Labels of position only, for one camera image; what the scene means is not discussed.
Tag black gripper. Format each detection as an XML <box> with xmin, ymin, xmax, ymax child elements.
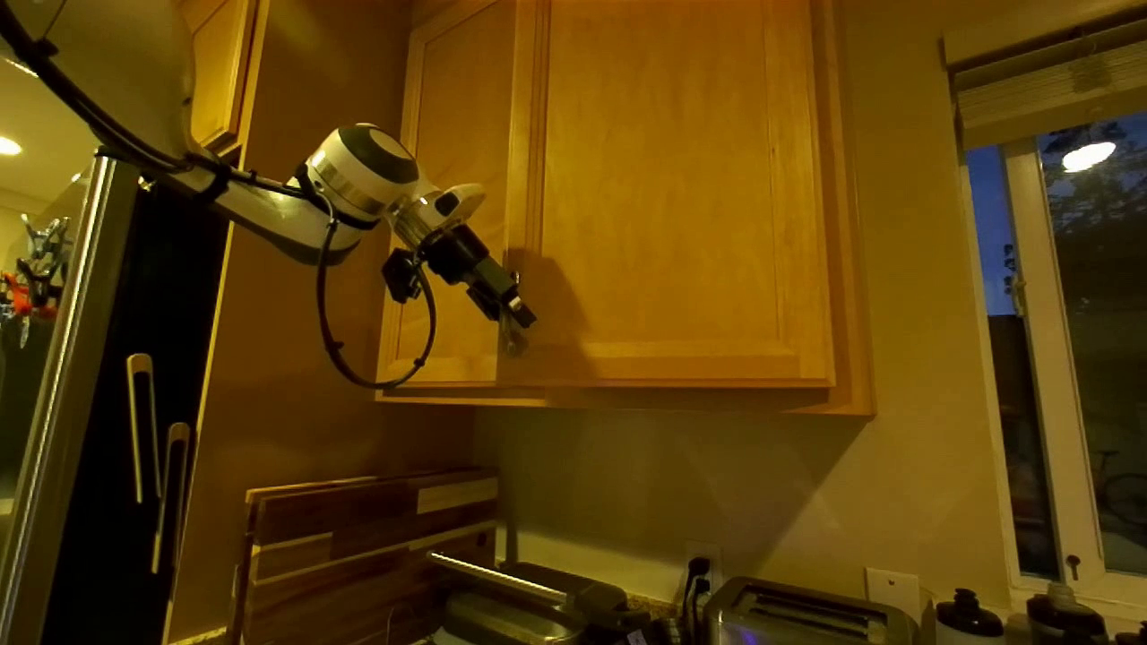
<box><xmin>417</xmin><ymin>217</ymin><xmax>536</xmax><ymax>355</ymax></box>

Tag wide wooden cabinet door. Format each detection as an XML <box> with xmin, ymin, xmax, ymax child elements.
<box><xmin>524</xmin><ymin>0</ymin><xmax>839</xmax><ymax>393</ymax></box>

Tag narrow wooden cabinet door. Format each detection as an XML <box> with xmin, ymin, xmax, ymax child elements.
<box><xmin>376</xmin><ymin>0</ymin><xmax>530</xmax><ymax>393</ymax></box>

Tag wooden cabinet above refrigerator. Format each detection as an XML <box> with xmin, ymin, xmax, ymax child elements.
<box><xmin>174</xmin><ymin>0</ymin><xmax>273</xmax><ymax>166</ymax></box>

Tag dark wooden cutting board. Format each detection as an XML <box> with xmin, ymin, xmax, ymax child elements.
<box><xmin>238</xmin><ymin>466</ymin><xmax>504</xmax><ymax>645</ymax></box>

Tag short light wooden board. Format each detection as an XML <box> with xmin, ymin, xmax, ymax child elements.
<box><xmin>152</xmin><ymin>418</ymin><xmax>196</xmax><ymax>580</ymax></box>

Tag tall light wooden board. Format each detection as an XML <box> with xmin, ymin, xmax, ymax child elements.
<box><xmin>123</xmin><ymin>349</ymin><xmax>167</xmax><ymax>577</ymax></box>

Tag stainless steel toaster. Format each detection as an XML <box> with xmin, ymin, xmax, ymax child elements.
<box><xmin>704</xmin><ymin>573</ymin><xmax>921</xmax><ymax>645</ymax></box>

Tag stainless steel refrigerator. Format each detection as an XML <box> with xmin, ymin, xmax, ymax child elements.
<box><xmin>0</xmin><ymin>150</ymin><xmax>228</xmax><ymax>645</ymax></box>

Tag colourful toy figures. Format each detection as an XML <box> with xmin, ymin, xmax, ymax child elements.
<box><xmin>0</xmin><ymin>211</ymin><xmax>72</xmax><ymax>350</ymax></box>

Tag black lidded container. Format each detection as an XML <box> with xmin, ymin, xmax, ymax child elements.
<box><xmin>929</xmin><ymin>583</ymin><xmax>1011</xmax><ymax>645</ymax></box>

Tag white framed window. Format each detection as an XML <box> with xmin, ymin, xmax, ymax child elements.
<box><xmin>943</xmin><ymin>0</ymin><xmax>1147</xmax><ymax>604</ymax></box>

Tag white window blind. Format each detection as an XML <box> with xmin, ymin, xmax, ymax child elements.
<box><xmin>943</xmin><ymin>2</ymin><xmax>1147</xmax><ymax>155</ymax></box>

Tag dark lidded jar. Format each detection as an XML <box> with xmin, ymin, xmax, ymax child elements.
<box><xmin>1024</xmin><ymin>580</ymin><xmax>1112</xmax><ymax>645</ymax></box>

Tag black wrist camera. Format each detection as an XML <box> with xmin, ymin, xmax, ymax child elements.
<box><xmin>381</xmin><ymin>247</ymin><xmax>431</xmax><ymax>304</ymax></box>

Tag wooden wall cabinet body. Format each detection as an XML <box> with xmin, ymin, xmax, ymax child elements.
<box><xmin>373</xmin><ymin>0</ymin><xmax>877</xmax><ymax>418</ymax></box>

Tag white wall outlet plate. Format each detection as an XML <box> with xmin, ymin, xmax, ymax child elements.
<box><xmin>862</xmin><ymin>567</ymin><xmax>923</xmax><ymax>620</ymax></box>

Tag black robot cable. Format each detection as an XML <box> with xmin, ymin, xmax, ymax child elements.
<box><xmin>0</xmin><ymin>0</ymin><xmax>441</xmax><ymax>393</ymax></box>

